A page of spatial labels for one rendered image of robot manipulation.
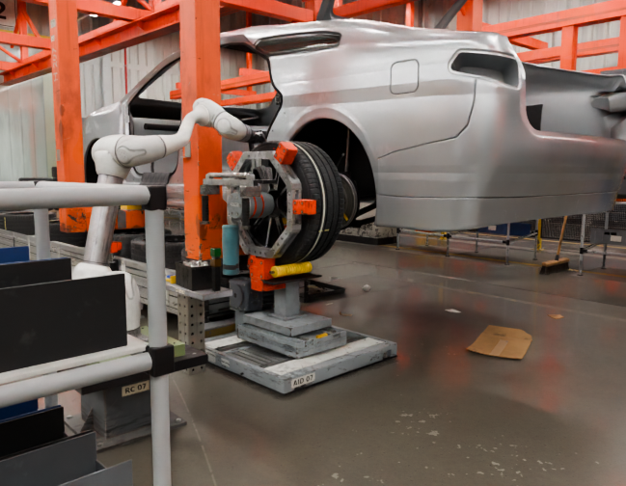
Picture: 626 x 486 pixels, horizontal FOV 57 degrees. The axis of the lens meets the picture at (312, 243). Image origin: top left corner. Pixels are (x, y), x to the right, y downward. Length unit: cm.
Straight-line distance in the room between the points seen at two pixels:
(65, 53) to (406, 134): 307
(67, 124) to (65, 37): 67
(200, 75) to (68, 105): 193
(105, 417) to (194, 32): 201
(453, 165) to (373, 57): 72
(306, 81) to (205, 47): 57
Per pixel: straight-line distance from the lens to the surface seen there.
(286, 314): 314
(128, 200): 84
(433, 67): 280
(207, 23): 338
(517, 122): 276
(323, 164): 294
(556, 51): 912
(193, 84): 330
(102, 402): 237
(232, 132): 279
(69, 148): 500
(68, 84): 505
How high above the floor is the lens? 102
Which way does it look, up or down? 7 degrees down
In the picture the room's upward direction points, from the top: straight up
